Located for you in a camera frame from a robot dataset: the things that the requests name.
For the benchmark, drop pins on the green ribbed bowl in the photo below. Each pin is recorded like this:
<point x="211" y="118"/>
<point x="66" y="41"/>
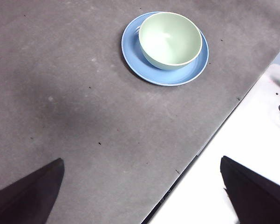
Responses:
<point x="170" y="39"/>

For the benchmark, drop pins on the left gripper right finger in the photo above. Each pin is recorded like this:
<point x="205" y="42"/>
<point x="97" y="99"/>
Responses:
<point x="258" y="200"/>

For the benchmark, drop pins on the blue round plate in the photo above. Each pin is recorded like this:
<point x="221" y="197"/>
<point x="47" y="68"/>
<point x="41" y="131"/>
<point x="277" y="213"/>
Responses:
<point x="135" y="67"/>

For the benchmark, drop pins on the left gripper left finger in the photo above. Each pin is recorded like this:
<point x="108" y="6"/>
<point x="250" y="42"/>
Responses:
<point x="25" y="200"/>

